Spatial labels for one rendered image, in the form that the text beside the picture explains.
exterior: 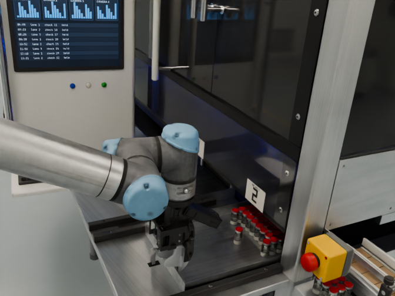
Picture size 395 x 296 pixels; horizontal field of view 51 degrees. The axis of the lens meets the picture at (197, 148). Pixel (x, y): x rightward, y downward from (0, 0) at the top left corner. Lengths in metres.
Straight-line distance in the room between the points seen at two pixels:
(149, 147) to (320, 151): 0.35
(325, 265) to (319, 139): 0.27
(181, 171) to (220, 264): 0.34
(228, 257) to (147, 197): 0.49
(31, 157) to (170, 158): 0.28
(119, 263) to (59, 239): 1.63
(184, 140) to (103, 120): 0.97
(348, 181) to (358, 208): 0.10
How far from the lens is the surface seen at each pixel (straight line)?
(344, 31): 0.85
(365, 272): 1.11
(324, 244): 0.98
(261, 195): 1.10
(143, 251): 1.13
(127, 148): 0.80
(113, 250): 1.14
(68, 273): 2.45
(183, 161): 0.83
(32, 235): 2.77
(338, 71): 0.86
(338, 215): 1.05
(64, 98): 1.70
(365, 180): 1.06
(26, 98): 1.69
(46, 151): 0.66
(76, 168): 0.66
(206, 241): 1.17
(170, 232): 0.91
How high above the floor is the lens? 1.58
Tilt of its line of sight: 24 degrees down
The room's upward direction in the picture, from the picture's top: 4 degrees clockwise
